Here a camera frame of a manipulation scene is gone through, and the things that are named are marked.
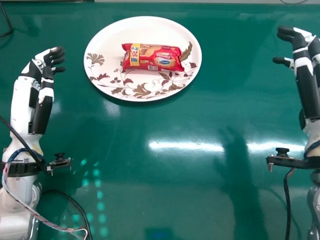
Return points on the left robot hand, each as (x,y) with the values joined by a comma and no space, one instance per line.
(21,105)

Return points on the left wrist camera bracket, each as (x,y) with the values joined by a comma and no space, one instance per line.
(60,163)

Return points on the red biscuit packet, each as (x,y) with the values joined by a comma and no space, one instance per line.
(150,57)

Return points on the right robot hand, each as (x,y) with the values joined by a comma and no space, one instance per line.
(307,87)

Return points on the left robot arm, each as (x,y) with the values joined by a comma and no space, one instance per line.
(15,222)

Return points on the white plate brown leaf pattern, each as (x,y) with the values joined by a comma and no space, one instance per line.
(150,30)

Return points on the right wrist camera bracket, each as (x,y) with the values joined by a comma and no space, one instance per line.
(282,157)

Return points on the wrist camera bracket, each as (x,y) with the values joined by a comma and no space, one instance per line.
(282,157)
(60,163)

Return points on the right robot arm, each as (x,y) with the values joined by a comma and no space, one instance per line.
(315,200)

